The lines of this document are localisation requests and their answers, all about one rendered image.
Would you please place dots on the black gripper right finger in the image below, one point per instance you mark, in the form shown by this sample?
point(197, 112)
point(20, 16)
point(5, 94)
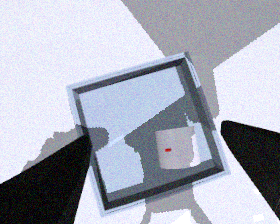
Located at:
point(258, 152)

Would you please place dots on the grey cylinder with two slots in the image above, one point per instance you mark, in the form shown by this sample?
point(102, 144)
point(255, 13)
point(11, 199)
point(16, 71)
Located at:
point(177, 148)

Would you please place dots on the light blue square tray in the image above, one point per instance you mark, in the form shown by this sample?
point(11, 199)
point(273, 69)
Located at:
point(120, 112)

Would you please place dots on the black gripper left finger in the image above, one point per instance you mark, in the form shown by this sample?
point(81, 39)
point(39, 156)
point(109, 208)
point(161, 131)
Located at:
point(49, 192)

